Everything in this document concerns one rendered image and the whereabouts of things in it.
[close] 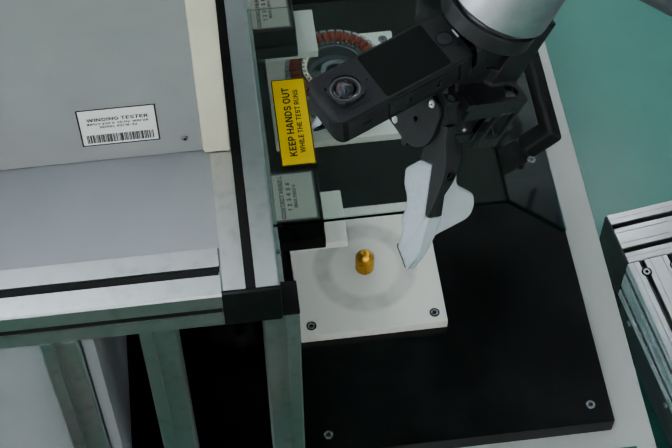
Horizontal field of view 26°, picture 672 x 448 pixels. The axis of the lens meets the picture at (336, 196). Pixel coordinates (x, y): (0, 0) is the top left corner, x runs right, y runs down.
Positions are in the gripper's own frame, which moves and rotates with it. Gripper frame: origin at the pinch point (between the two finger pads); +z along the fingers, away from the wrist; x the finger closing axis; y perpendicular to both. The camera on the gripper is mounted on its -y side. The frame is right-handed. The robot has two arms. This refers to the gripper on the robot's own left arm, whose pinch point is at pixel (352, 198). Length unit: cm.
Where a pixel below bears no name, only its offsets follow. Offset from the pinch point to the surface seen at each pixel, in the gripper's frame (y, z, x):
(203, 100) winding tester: -8.0, -0.4, 11.2
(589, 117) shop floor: 129, 68, 56
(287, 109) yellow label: 5.7, 6.3, 14.9
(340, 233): 17.0, 21.1, 10.9
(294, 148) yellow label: 4.3, 6.8, 10.9
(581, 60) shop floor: 135, 65, 68
